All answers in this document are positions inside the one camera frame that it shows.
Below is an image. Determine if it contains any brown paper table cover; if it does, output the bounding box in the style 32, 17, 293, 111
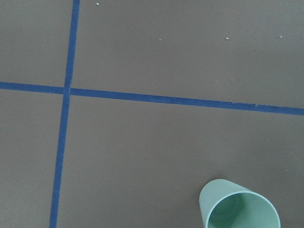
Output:
0, 0, 304, 228

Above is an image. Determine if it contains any mint green cup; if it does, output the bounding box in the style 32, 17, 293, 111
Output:
199, 179, 281, 228

